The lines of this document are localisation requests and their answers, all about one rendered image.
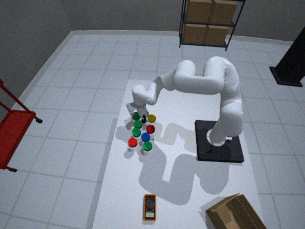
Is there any brown cardboard box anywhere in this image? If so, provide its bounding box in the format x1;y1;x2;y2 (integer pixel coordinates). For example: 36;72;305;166
206;193;266;229

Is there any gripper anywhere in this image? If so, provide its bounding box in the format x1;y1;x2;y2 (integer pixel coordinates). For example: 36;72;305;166
137;106;147;124

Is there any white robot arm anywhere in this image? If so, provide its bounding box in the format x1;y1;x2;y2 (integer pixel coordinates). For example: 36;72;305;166
126;56;243;146

